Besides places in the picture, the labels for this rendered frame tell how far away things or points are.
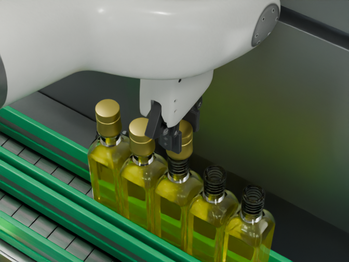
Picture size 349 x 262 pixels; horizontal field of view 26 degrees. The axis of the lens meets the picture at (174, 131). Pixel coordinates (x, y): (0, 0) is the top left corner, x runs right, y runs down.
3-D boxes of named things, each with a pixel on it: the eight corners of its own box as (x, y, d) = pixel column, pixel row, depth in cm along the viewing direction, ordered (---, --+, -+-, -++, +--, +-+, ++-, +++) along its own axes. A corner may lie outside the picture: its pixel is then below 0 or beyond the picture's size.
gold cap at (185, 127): (197, 146, 101) (198, 125, 97) (183, 164, 99) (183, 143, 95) (175, 135, 102) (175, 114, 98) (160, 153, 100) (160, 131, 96)
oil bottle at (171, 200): (201, 249, 122) (206, 169, 105) (183, 275, 119) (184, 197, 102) (172, 232, 124) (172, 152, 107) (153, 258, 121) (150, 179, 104)
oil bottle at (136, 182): (171, 233, 124) (170, 153, 107) (151, 258, 121) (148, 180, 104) (142, 217, 125) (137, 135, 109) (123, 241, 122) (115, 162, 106)
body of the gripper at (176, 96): (176, -4, 88) (176, 64, 97) (125, 47, 83) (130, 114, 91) (231, 19, 86) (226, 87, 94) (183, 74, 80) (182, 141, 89)
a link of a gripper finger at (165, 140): (160, 106, 93) (161, 141, 98) (146, 123, 91) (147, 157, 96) (183, 117, 92) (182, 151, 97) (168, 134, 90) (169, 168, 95)
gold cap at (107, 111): (96, 119, 108) (94, 98, 104) (121, 118, 108) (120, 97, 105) (96, 138, 106) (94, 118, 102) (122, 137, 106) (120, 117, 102)
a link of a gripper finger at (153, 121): (167, 70, 87) (180, 83, 92) (136, 130, 87) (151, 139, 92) (175, 74, 87) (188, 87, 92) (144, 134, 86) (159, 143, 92)
